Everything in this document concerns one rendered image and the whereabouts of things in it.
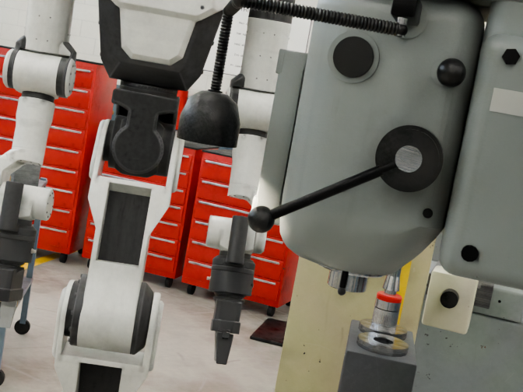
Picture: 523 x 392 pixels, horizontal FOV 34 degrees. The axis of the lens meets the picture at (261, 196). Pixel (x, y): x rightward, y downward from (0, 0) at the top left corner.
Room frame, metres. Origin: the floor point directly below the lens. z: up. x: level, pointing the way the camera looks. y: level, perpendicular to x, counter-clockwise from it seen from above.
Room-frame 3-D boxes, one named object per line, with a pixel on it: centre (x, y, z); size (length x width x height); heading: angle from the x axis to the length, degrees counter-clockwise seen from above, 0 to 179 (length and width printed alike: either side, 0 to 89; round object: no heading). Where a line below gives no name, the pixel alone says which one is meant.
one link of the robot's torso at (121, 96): (1.85, 0.27, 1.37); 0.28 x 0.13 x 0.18; 6
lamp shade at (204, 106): (1.02, 0.07, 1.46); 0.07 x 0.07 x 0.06
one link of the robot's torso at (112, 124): (1.78, 0.27, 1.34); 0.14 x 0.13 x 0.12; 96
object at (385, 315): (1.57, -0.27, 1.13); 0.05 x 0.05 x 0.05
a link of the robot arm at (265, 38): (1.79, 0.04, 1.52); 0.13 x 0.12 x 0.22; 95
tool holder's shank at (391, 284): (1.57, -0.27, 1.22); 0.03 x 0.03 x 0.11
